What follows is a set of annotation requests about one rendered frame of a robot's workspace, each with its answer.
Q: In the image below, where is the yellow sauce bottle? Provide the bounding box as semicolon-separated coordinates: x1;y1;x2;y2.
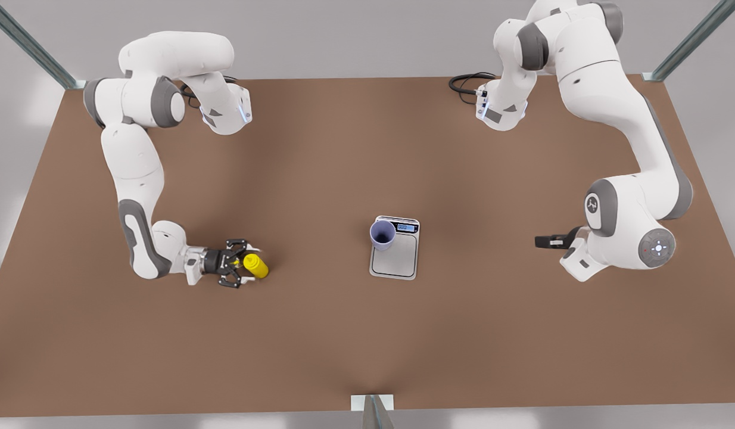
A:
242;253;270;279

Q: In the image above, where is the silver digital kitchen scale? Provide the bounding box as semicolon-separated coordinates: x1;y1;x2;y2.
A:
369;216;421;281

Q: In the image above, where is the black cable loop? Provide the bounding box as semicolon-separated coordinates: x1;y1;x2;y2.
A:
449;72;500;105
178;76;238;110

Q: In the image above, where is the lavender cup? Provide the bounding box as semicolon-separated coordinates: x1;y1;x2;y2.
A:
369;219;397;251

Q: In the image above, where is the silver frame post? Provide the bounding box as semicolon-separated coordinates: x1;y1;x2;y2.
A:
641;0;735;82
0;0;86;91
351;394;396;429

